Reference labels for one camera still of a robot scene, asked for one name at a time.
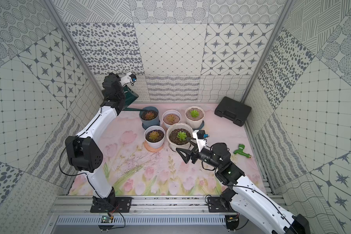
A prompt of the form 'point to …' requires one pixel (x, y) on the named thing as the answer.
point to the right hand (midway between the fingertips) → (182, 145)
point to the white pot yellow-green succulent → (154, 136)
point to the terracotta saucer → (152, 149)
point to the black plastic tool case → (233, 110)
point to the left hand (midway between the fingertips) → (103, 70)
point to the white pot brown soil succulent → (194, 116)
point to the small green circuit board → (106, 219)
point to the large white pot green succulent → (177, 133)
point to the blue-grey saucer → (201, 126)
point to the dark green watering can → (130, 96)
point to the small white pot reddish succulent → (170, 117)
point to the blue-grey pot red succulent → (149, 117)
